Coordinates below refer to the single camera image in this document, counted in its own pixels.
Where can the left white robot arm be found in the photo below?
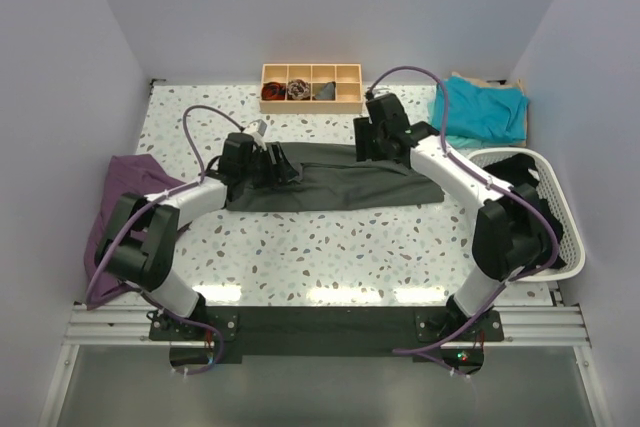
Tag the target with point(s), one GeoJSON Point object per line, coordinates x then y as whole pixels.
{"type": "Point", "coordinates": [138, 244]}

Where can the dark grey t shirt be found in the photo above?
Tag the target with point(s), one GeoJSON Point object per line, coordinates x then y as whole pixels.
{"type": "Point", "coordinates": [333, 180]}

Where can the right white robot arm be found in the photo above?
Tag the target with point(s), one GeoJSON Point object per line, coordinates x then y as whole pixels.
{"type": "Point", "coordinates": [511, 235]}

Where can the aluminium rail frame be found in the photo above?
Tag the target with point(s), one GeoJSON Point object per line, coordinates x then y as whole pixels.
{"type": "Point", "coordinates": [527, 326]}

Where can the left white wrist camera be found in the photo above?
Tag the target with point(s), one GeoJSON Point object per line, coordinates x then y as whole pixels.
{"type": "Point", "coordinates": [256, 129]}

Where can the red black fabric item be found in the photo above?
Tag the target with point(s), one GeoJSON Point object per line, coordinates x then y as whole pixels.
{"type": "Point", "coordinates": [273, 91]}

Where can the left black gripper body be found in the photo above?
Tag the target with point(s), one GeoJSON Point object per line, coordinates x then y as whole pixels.
{"type": "Point", "coordinates": [260, 172]}

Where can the purple t shirt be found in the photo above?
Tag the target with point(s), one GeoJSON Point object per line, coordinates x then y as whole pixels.
{"type": "Point", "coordinates": [139, 174]}

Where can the white laundry basket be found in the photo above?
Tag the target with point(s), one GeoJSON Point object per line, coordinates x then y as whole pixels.
{"type": "Point", "coordinates": [571, 248]}

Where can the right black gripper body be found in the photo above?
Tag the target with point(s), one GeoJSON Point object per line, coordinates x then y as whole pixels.
{"type": "Point", "coordinates": [378, 150]}

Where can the wooden compartment box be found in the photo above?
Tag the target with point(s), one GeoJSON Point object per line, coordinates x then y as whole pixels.
{"type": "Point", "coordinates": [349, 88]}

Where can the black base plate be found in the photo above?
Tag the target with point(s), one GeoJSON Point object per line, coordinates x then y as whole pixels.
{"type": "Point", "coordinates": [296, 331]}

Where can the black t shirt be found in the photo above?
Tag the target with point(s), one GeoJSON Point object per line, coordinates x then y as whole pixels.
{"type": "Point", "coordinates": [520, 169]}

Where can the teal t shirt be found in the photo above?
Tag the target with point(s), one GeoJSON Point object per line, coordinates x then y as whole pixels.
{"type": "Point", "coordinates": [480, 107]}

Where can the dark grey folded item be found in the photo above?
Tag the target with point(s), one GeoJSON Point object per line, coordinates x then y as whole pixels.
{"type": "Point", "coordinates": [324, 92]}

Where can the grey pink fabric item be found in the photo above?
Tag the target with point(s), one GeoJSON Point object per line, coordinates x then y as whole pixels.
{"type": "Point", "coordinates": [298, 90]}

